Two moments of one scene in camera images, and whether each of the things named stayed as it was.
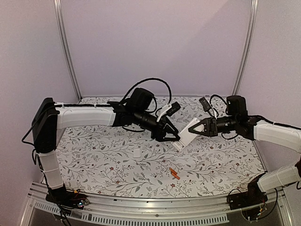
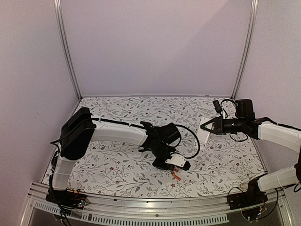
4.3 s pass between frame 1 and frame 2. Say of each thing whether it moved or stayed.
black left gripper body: moved
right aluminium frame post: stayed
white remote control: moved
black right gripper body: stayed
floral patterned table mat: stayed
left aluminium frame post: stayed
